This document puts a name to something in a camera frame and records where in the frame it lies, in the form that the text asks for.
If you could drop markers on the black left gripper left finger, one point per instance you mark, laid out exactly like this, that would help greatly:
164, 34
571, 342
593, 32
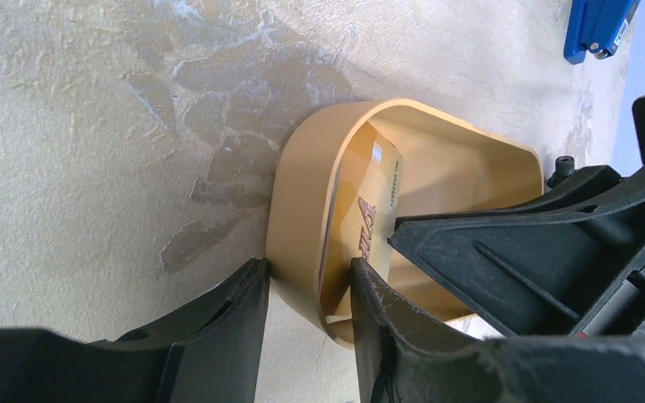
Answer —
205, 351

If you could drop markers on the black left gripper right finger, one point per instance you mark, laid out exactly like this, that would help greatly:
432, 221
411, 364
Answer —
403, 354

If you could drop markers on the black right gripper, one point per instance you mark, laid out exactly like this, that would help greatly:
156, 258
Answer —
537, 268

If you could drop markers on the card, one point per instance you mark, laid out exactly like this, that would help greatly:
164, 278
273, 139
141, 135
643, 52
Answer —
364, 210

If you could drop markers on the orange oval tray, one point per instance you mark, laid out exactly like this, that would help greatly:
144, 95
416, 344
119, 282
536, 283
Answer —
448, 166

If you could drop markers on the small black round knob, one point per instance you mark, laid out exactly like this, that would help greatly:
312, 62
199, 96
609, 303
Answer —
564, 167

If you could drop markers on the blue and black stapler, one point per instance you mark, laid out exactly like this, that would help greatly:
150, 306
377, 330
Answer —
597, 27

